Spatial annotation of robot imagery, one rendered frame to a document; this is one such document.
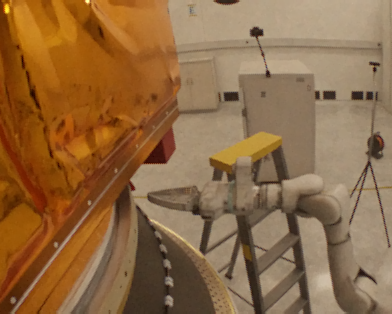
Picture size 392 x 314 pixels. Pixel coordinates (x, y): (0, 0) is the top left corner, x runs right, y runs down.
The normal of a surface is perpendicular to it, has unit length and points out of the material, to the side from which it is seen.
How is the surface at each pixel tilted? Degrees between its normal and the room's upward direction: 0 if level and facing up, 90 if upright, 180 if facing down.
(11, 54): 94
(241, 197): 59
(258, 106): 90
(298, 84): 90
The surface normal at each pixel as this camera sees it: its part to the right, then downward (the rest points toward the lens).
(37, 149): 0.72, 0.34
